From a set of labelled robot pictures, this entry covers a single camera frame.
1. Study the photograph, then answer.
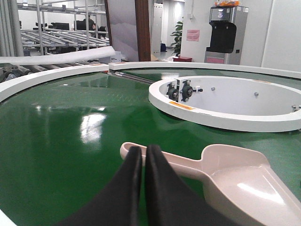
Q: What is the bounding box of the red box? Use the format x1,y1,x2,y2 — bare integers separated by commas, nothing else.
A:
173,56,192,62

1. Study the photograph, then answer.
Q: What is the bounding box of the brown wooden pillar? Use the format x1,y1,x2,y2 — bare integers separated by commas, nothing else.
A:
135,0,151,62

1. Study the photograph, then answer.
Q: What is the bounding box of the silver black water dispenser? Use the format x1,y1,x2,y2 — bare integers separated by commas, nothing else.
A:
204,6,249,65

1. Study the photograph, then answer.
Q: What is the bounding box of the metal pipe rack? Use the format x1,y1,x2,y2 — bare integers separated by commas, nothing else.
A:
0,0,111,57

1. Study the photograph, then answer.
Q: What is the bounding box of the white foam tube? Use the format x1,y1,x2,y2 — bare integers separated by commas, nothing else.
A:
0,46,115,65

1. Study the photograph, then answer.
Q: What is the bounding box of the steel conveyor rollers left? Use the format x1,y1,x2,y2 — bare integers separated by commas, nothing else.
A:
107,72,155,84

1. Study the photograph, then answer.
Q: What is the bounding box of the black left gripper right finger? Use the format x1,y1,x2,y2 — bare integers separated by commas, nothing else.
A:
145,145,236,226

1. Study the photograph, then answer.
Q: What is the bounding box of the beige plastic dustpan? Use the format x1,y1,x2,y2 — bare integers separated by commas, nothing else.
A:
120,142,301,226

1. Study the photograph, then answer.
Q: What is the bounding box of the black bearing block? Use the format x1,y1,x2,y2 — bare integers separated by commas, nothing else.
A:
180,80,203,102
166,82,179,101

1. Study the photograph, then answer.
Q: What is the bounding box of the green potted plant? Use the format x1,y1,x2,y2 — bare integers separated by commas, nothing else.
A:
170,21,183,57

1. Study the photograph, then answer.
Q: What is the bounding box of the white outer conveyor rim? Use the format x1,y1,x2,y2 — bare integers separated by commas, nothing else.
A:
0,61,301,102

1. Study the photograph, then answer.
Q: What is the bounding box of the white inner conveyor ring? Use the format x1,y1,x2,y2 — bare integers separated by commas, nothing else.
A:
148,75,301,133

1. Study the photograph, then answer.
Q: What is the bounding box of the pink paper notice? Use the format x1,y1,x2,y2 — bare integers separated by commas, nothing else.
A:
186,29,200,41

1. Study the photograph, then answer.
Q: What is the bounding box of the right black bearing block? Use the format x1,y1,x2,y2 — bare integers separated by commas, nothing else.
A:
180,80,203,102

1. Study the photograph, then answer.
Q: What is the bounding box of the left black bearing block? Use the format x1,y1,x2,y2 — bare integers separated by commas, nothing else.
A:
166,82,179,101

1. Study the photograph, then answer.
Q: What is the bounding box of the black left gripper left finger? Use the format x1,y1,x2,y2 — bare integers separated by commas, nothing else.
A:
57,146,142,226

